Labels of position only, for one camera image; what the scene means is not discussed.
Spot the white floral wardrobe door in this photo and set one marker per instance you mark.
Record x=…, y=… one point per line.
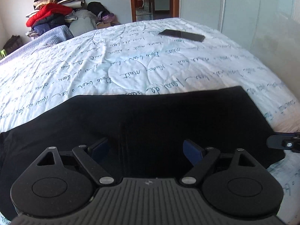
x=269, y=29

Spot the lavender blue knit blanket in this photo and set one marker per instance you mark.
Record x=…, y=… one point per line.
x=52, y=37

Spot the green plastic stool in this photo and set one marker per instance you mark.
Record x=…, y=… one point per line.
x=3, y=53

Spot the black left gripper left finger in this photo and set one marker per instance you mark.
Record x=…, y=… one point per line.
x=58, y=183

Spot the black pants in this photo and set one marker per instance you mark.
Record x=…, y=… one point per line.
x=145, y=133

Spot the navy blue folded garment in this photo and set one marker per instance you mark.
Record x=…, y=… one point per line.
x=43, y=25

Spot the black smartphone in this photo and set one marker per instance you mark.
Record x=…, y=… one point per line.
x=183, y=35

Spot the light blue script-print quilt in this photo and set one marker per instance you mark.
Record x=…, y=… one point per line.
x=133, y=59

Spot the red jacket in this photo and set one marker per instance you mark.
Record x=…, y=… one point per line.
x=48, y=10

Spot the cardboard box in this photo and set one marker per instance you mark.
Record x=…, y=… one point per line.
x=102, y=25

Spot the purple cloth item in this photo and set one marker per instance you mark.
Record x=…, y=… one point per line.
x=109, y=18

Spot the grey bundled garment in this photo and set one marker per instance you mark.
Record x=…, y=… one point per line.
x=86, y=21

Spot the dark brown bag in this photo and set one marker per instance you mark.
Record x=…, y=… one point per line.
x=14, y=43

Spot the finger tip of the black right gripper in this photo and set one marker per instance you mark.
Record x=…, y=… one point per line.
x=284, y=141

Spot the black bag on pile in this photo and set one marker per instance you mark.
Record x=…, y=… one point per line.
x=98, y=9

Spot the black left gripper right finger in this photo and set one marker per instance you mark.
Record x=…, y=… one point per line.
x=233, y=184

